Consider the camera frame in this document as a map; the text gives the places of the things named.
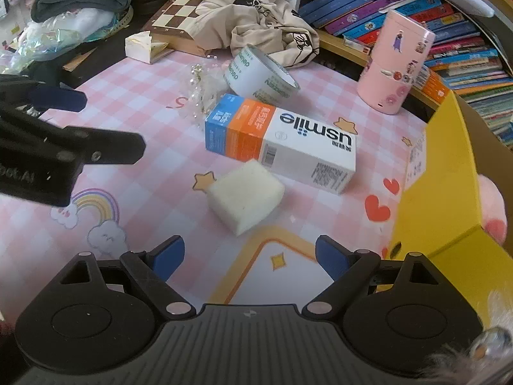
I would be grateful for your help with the small cream cardboard box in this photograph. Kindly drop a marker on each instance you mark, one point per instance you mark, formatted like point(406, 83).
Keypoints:
point(138, 46)

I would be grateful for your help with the white sponge block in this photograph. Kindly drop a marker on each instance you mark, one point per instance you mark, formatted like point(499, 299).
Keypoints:
point(244, 196)

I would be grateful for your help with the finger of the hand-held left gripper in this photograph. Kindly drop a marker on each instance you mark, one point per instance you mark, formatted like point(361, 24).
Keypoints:
point(60, 98)
point(112, 146)

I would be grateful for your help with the pink cylindrical container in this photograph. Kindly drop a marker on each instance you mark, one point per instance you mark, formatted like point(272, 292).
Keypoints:
point(392, 68)

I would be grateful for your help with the iridescent plastic wrap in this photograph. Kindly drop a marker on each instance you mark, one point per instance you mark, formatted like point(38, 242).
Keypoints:
point(48, 40)

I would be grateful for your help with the clear bead ornament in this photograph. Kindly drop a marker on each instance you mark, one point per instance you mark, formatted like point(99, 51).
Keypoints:
point(198, 88)

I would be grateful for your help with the beige cloth bag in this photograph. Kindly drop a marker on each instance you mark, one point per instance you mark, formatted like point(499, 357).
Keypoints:
point(256, 20)

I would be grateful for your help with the clear packing tape roll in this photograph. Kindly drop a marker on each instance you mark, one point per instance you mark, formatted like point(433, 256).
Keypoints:
point(240, 68)

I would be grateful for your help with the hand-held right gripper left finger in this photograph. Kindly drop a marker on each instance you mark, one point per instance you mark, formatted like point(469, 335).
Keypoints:
point(166, 256)

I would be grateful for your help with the small orange box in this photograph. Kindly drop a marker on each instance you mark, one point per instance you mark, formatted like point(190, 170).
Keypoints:
point(435, 86)

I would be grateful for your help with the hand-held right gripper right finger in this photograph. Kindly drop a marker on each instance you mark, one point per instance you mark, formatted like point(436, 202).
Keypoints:
point(332, 254)

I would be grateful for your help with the white toothpaste box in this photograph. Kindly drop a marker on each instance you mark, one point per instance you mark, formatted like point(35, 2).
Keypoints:
point(288, 144)

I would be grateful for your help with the pink checked desk mat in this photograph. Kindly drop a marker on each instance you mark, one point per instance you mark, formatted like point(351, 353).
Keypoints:
point(140, 176)

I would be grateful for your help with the wooden chessboard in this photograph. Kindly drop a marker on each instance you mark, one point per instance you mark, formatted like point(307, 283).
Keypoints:
point(176, 16)

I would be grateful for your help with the grey fluffy fur trim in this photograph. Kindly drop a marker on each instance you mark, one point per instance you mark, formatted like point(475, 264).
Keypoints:
point(497, 308)

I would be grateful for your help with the pink plush pig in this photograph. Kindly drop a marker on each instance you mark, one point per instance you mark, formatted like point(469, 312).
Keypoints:
point(491, 208)

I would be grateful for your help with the yellow cardboard box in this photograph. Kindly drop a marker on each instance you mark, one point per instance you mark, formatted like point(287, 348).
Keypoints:
point(441, 168)

